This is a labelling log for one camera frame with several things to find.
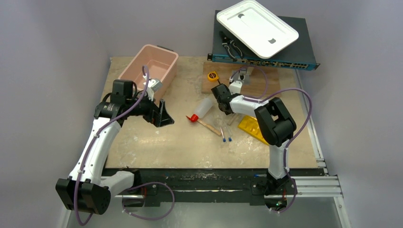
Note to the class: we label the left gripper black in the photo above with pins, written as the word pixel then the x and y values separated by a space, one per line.
pixel 158 118

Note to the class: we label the yellow test tube rack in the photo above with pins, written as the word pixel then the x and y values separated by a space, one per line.
pixel 250 126

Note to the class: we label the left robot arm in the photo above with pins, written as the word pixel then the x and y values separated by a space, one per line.
pixel 84 190

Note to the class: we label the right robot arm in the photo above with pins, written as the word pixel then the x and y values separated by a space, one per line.
pixel 276 125

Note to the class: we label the yellow tape measure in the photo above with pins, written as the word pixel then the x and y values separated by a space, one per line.
pixel 213 77

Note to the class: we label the white squeeze bottle red cap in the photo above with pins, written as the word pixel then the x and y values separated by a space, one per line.
pixel 200 110

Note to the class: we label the flat wooden stick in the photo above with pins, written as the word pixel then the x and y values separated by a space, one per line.
pixel 210 127

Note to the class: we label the wooden board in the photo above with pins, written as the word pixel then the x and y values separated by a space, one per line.
pixel 264 80

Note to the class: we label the blue capped test tube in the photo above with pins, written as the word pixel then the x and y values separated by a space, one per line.
pixel 222 134
pixel 228 133

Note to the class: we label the white rectangular tray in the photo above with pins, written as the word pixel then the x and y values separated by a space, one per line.
pixel 264 33

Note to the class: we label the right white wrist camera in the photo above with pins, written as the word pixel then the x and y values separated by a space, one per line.
pixel 235 87

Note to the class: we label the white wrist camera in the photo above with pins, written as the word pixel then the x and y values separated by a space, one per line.
pixel 151 87
pixel 235 87

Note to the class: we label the small camera on metal bracket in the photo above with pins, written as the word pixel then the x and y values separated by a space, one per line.
pixel 242 75

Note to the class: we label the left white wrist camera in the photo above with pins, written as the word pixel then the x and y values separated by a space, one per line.
pixel 151 87

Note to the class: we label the black handled pliers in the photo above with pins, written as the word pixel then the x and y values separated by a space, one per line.
pixel 229 45

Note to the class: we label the dark blue network switch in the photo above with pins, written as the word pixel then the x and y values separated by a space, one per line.
pixel 298 55

